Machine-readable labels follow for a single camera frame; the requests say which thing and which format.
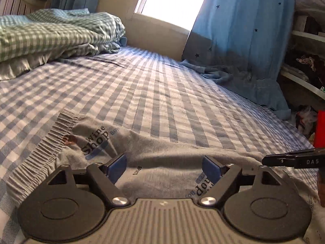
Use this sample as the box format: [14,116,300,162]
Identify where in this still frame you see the blue checked bed sheet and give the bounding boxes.
[0,44,316,244]

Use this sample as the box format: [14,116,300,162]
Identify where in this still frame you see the bright window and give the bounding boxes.
[133,0,214,32]

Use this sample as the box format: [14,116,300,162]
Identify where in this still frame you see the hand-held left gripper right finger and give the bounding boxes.
[198,155,281,207]

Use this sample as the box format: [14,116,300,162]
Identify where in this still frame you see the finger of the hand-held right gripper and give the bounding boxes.
[261,150,299,169]

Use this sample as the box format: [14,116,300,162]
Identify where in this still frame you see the patterned cloth bundle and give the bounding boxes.
[296,105,318,138]

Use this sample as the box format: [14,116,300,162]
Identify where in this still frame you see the white shelf unit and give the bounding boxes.
[278,13,325,102]

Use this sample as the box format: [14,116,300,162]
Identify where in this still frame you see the dark clothes pile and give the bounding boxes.
[284,48,325,82]

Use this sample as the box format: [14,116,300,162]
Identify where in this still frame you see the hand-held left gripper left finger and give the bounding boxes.
[47,154,130,207]

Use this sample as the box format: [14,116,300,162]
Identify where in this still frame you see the red bag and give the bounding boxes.
[313,110,325,148]

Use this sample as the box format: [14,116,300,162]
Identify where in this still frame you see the grey printed pants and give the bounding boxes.
[5,108,325,244]

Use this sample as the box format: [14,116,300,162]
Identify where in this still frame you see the green checked quilt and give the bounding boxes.
[0,8,126,80]

